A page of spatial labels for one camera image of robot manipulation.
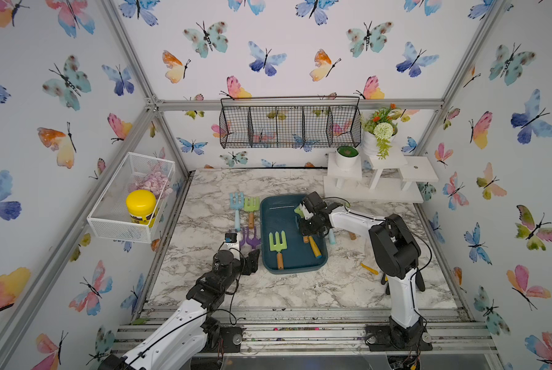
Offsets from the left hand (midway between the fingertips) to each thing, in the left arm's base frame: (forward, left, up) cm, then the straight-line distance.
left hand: (252, 248), depth 84 cm
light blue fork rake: (+29, +10, -11) cm, 33 cm away
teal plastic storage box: (+21, -9, -9) cm, 24 cm away
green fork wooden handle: (+6, -9, -10) cm, 15 cm away
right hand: (+13, -20, -7) cm, 25 cm away
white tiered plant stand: (+43, -68, -12) cm, 82 cm away
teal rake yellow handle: (+4, -24, -8) cm, 25 cm away
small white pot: (+33, -38, +13) cm, 52 cm away
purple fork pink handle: (+8, +5, -9) cm, 13 cm away
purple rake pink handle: (+8, 0, -10) cm, 13 cm away
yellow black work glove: (-10, -61, -10) cm, 63 cm away
